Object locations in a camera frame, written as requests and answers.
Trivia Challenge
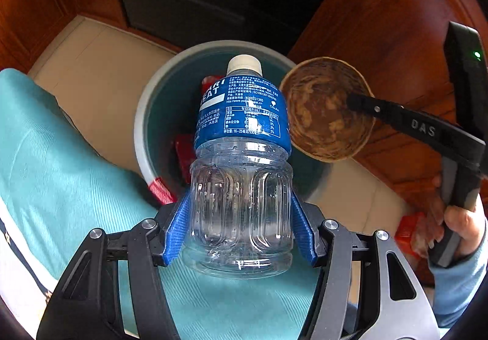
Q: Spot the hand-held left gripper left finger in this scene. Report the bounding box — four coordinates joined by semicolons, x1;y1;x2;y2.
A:
36;193;192;340

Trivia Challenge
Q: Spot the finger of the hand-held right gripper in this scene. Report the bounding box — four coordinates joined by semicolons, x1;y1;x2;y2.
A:
346;92;403;123

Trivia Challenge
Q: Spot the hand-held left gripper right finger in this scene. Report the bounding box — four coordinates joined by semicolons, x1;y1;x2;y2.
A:
292;197;441;340

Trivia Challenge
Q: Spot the brown coconut shell half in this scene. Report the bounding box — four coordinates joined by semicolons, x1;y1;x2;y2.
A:
279;57;376;161

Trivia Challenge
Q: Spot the clear bottle with blue label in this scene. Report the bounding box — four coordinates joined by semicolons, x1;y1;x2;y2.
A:
182;54;294;280

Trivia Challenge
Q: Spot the grey round trash bin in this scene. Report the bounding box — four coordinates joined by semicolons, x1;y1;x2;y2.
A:
134;41;336;207

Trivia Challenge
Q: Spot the person's right forearm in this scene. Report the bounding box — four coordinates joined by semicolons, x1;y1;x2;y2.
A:
429;218;488;329

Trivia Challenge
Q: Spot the person's right hand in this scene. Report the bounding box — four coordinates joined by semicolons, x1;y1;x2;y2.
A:
427;176;487;251

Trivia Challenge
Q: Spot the red patterned strip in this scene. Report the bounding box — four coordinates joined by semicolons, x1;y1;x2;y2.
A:
148;179;177;206

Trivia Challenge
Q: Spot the red snack wrapper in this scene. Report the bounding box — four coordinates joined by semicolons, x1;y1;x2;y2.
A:
174;133;198;185
394;212;431;257

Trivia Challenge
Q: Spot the teal striped printed tablecloth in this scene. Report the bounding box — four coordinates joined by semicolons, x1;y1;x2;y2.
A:
0;67;321;340

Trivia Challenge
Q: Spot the black kitchen appliance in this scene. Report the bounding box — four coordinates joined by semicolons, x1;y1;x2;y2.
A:
109;0;344;56

